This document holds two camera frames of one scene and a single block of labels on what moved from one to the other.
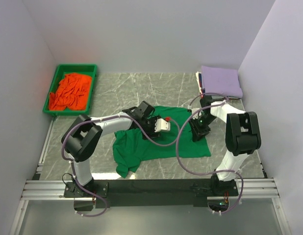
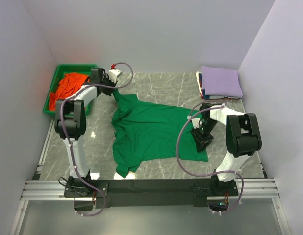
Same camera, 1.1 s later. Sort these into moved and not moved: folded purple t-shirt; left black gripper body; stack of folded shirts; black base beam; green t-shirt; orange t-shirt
Moved: left black gripper body; green t-shirt
Not moved: folded purple t-shirt; stack of folded shirts; orange t-shirt; black base beam
